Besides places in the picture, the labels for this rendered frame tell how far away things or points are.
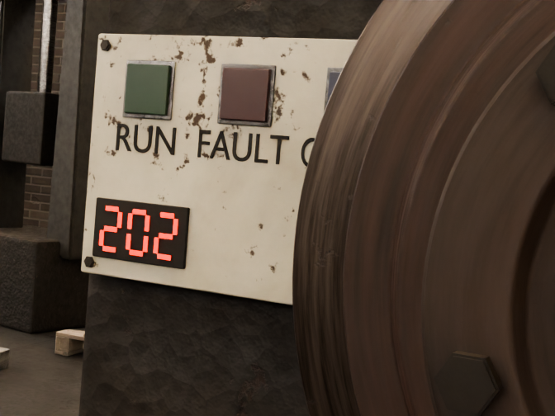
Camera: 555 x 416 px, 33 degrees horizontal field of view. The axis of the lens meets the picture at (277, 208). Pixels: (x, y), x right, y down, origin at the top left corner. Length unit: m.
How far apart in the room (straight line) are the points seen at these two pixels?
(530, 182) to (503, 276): 0.04
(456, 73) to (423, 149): 0.04
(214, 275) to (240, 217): 0.05
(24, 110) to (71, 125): 0.42
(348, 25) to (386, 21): 0.17
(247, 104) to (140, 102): 0.09
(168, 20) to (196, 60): 0.05
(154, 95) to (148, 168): 0.05
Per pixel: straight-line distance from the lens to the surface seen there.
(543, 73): 0.36
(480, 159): 0.37
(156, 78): 0.69
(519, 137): 0.37
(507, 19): 0.44
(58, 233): 5.84
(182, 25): 0.71
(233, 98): 0.66
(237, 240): 0.66
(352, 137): 0.48
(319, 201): 0.48
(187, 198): 0.68
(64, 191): 5.80
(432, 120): 0.45
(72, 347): 5.28
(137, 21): 0.73
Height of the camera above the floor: 1.16
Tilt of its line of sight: 3 degrees down
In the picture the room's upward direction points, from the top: 5 degrees clockwise
